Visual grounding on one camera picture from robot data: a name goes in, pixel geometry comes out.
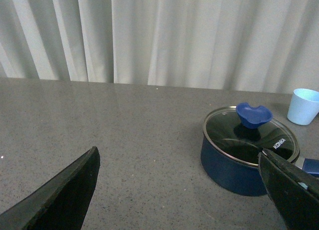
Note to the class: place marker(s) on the light blue plastic cup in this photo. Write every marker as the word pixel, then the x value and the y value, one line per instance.
pixel 304 106

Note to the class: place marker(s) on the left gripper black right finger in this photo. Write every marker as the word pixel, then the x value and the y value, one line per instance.
pixel 294 192

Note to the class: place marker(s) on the glass lid with blue knob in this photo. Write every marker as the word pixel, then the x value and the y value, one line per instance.
pixel 224 130

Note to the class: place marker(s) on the white pleated curtain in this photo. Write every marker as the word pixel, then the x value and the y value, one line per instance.
pixel 249 45

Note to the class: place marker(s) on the dark blue cooking pot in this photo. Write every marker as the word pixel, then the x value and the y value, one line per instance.
pixel 240 178

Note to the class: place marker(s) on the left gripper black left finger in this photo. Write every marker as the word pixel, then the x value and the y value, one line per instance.
pixel 59 204

